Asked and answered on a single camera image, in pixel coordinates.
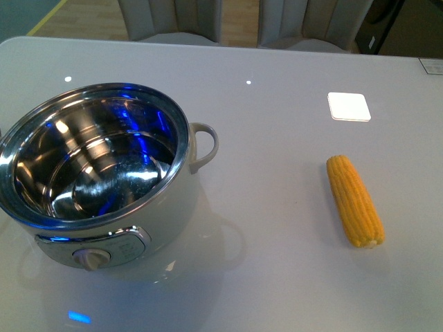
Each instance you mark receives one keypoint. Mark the yellow corn cob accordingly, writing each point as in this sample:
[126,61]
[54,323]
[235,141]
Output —
[360,220]

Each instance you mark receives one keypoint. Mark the white electric cooking pot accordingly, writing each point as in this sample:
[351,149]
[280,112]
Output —
[104,174]

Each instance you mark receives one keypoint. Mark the beige chair left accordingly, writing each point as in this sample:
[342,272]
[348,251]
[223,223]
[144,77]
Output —
[186,22]

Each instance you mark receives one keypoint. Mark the beige chair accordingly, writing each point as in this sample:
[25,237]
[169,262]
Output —
[324,26]
[186,22]

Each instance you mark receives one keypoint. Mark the beige chair right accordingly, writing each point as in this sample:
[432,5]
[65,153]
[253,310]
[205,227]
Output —
[324,26]

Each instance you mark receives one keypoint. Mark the black appliance at right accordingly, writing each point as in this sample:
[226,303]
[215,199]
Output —
[377,24]

